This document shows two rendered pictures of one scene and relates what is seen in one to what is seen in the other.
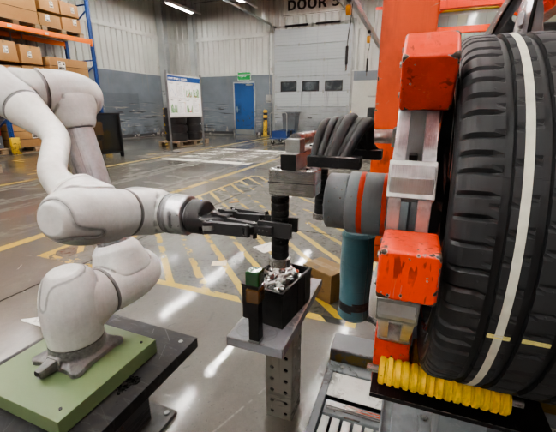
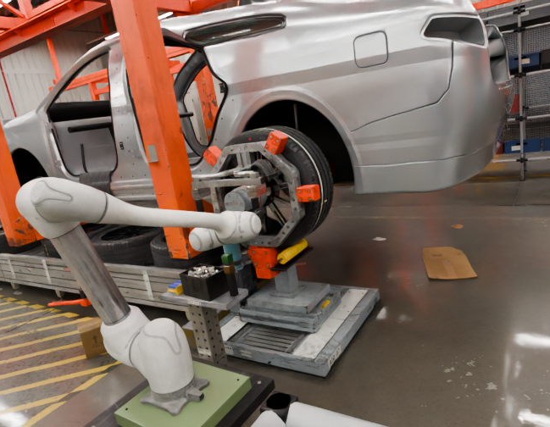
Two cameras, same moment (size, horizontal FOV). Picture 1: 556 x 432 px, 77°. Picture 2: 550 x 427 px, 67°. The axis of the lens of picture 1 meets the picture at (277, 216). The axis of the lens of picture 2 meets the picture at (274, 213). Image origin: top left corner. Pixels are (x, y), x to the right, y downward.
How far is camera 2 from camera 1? 1.79 m
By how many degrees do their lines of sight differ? 74
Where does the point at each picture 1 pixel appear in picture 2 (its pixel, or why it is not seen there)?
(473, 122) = (299, 152)
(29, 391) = (212, 402)
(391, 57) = (168, 137)
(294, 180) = (261, 187)
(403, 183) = (295, 173)
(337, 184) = (242, 193)
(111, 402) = not seen: hidden behind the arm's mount
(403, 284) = (316, 194)
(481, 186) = (310, 167)
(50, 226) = (258, 226)
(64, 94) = not seen: hidden behind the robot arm
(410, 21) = (170, 119)
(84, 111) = not seen: hidden behind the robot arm
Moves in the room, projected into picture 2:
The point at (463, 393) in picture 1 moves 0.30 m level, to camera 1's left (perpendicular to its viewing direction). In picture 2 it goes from (299, 246) to (291, 268)
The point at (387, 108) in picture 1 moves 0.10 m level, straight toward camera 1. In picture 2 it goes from (174, 165) to (188, 163)
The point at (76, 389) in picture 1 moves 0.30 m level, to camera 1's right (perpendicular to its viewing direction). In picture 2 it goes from (222, 379) to (243, 335)
